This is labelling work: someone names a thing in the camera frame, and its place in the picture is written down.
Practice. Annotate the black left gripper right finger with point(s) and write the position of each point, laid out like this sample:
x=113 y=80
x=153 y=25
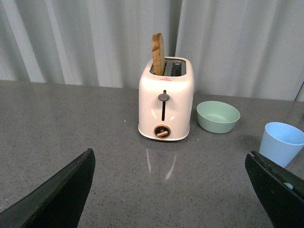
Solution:
x=280 y=192

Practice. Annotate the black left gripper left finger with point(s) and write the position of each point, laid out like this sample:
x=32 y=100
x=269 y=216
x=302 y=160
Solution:
x=57 y=203

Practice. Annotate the light blue plastic cup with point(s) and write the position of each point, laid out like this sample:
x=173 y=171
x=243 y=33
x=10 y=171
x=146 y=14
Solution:
x=281 y=142

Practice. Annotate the green plastic bowl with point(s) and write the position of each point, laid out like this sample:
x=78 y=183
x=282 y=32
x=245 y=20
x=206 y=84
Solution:
x=217 y=117

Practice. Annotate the white two-slot toaster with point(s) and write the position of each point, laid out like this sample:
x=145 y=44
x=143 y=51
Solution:
x=165 y=102

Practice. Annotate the brown bread slice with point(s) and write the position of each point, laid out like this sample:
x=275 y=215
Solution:
x=158 y=54

